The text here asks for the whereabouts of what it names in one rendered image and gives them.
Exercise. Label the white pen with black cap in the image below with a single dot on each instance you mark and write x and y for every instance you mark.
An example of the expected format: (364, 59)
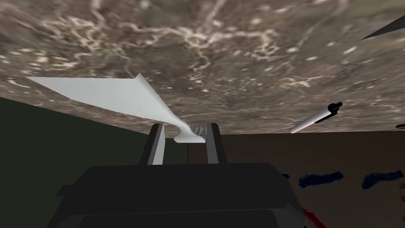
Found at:
(313, 120)

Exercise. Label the white folded paper sheet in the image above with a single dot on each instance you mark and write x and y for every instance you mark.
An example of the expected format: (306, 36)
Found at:
(123, 94)

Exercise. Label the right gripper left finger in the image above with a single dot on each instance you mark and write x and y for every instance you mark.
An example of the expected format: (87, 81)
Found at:
(156, 148)

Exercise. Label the black pointed flat object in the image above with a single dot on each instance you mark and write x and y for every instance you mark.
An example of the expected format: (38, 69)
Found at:
(387, 29)

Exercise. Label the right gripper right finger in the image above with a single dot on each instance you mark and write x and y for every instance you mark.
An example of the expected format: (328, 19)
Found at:
(215, 148)

